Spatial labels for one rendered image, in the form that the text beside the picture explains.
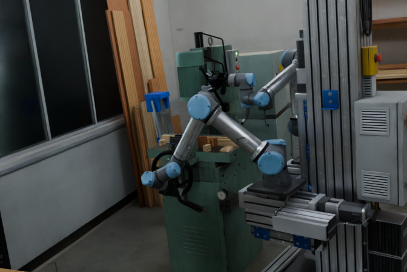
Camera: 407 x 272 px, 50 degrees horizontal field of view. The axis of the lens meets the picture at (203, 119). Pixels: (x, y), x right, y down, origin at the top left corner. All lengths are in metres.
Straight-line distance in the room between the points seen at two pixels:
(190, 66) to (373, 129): 1.18
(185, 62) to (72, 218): 1.81
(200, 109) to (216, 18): 3.27
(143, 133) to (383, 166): 2.62
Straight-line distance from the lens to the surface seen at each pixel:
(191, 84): 2.72
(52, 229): 3.72
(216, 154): 2.63
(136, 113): 4.15
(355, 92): 2.13
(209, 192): 2.74
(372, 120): 2.08
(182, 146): 2.27
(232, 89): 2.88
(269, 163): 2.03
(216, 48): 2.89
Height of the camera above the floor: 1.58
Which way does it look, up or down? 10 degrees down
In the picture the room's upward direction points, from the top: 6 degrees counter-clockwise
